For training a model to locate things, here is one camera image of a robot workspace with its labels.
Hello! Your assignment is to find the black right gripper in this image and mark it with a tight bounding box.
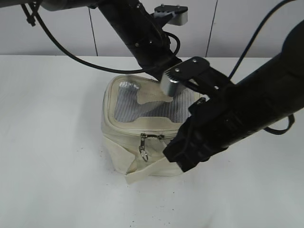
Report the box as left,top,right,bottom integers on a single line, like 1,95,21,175
163,97,252,172

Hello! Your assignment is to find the cream fabric zipper bag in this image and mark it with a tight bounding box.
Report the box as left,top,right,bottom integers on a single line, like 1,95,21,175
101,75,201,184

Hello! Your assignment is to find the metal zipper pull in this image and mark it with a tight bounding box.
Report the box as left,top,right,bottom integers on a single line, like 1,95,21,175
139,133,164,162

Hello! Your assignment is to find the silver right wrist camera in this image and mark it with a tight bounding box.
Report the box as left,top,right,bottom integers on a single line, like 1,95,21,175
161,56,232,97

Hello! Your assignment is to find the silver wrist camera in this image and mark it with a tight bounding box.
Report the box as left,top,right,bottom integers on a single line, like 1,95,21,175
161,56,232,97
152,4,188,26

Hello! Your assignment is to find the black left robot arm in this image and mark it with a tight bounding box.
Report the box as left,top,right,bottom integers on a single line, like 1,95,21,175
0,0,181,80

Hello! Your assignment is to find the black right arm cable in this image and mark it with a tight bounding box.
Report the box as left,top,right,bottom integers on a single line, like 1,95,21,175
228,0,296,135

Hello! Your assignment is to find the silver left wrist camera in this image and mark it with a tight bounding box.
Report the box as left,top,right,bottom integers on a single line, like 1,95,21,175
152,4,188,26

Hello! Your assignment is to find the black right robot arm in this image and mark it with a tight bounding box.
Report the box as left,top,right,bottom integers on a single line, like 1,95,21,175
163,23,304,172

